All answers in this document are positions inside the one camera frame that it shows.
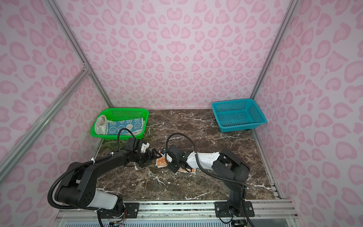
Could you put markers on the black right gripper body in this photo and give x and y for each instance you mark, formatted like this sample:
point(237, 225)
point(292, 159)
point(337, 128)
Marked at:
point(174, 165)

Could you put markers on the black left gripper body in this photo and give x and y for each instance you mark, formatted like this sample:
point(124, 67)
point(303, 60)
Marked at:
point(143, 158)

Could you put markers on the orange patterned towel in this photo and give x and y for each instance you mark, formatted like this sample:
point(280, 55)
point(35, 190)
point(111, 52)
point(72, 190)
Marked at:
point(160, 163)

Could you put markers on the blue patterned towel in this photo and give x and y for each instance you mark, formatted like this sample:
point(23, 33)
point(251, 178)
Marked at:
point(133, 125)

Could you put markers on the pastel striped animal towel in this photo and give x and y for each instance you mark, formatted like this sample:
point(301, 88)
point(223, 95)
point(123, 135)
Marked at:
point(100, 127)

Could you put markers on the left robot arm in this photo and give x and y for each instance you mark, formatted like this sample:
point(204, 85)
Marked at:
point(76, 188)

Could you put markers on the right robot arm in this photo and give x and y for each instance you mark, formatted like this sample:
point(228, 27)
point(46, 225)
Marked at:
point(224, 166)

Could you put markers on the green plastic basket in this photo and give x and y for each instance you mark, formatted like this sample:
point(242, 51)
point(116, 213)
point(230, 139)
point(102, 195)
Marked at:
point(119, 114)

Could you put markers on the teal plastic basket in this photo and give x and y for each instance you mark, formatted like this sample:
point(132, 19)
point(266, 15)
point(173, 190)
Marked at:
point(238, 115)

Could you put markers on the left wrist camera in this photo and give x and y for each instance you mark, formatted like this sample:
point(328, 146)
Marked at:
point(136, 145)

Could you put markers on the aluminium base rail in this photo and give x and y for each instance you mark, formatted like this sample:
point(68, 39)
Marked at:
point(194, 213)

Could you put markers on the aluminium frame diagonal bar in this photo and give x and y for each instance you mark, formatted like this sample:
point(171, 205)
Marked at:
point(19, 150)

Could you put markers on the aluminium frame corner post left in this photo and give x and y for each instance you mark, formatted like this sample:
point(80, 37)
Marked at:
point(61, 20)

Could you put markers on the aluminium frame corner post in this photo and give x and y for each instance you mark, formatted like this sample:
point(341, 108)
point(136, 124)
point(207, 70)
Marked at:
point(286, 21)
point(61, 20)

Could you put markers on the aluminium frame corner post right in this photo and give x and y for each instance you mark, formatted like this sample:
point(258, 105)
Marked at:
point(286, 21)

